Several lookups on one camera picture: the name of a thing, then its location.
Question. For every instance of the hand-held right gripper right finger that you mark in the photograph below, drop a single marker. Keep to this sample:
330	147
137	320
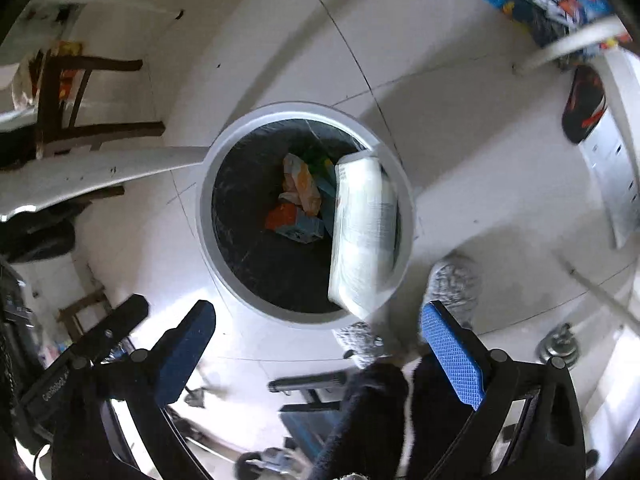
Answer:
452	355

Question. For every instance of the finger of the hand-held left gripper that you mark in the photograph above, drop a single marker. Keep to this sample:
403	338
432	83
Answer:
116	321

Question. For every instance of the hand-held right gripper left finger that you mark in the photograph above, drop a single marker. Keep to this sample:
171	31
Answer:
184	357

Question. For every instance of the white round trash bin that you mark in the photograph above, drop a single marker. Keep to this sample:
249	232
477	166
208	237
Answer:
240	240

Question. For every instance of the person's left hand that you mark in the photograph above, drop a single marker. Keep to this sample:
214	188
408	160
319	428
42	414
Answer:
75	430

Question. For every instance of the person's black trouser leg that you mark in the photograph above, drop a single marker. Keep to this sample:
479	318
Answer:
437	410
367	420

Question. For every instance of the person's grey shoe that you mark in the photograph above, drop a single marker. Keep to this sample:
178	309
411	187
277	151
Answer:
359	340
456	280

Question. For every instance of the metal dumbbell weight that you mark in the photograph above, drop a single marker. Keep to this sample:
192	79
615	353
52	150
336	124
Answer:
557	345

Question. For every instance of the black caster wheel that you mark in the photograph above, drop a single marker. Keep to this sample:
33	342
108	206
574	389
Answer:
252	465

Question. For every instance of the black dumbbell bar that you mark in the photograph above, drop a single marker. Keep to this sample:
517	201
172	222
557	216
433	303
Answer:
310	382

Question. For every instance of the blue exercise bench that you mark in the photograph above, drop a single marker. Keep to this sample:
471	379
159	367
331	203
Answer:
307	427

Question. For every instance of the white table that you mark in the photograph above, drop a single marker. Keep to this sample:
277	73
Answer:
95	172

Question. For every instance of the orange and blue carton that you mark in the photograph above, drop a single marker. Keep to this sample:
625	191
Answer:
292	222

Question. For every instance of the orange crumpled wrapper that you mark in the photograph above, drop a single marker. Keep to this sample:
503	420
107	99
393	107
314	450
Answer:
300	185

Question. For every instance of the dark wooden chair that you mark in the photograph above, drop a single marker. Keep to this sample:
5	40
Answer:
75	95

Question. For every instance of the green packet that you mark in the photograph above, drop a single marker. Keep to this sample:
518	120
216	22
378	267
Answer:
319	160

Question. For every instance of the black and red shoe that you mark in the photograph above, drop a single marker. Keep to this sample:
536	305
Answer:
582	105

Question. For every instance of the white pole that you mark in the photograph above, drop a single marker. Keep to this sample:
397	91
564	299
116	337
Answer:
567	45

